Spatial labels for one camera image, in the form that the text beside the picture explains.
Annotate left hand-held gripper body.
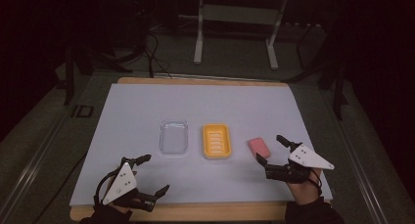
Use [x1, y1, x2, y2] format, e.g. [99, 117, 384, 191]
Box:
[96, 157, 157, 213]

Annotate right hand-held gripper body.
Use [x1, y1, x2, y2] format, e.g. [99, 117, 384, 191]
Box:
[264, 143, 336, 185]

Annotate pink soap bar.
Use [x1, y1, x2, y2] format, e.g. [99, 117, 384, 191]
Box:
[247, 137, 272, 159]

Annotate person's left hand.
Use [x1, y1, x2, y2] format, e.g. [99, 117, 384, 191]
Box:
[107, 198, 145, 216]

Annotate person's right hand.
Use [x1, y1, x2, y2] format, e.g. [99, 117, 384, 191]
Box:
[286, 167, 325, 206]

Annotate clear plastic tray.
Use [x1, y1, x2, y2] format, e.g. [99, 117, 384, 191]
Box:
[158, 118, 190, 156]

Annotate yellow soap dish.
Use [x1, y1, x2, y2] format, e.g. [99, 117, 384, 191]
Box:
[202, 122, 233, 160]

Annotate light grey table mat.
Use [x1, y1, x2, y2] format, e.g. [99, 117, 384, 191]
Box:
[69, 82, 334, 207]

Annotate black tripod stand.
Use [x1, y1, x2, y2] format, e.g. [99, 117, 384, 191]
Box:
[283, 22, 350, 121]
[62, 27, 135, 107]

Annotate white metal stand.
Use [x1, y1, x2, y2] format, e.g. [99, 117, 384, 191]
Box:
[193, 0, 290, 71]

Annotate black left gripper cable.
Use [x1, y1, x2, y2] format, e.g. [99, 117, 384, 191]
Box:
[93, 167, 123, 206]

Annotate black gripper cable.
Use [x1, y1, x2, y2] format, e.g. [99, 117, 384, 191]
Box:
[93, 167, 123, 206]
[306, 168, 324, 198]

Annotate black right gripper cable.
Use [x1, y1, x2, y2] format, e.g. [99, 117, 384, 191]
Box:
[306, 168, 324, 198]

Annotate metal floor rail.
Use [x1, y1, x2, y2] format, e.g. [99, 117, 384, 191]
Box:
[0, 103, 79, 218]
[322, 86, 392, 224]

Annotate black rectangular floor frame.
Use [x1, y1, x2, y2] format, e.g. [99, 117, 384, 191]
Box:
[70, 104, 95, 118]

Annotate black floor cables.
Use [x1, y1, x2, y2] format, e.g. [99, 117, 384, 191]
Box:
[130, 8, 174, 79]

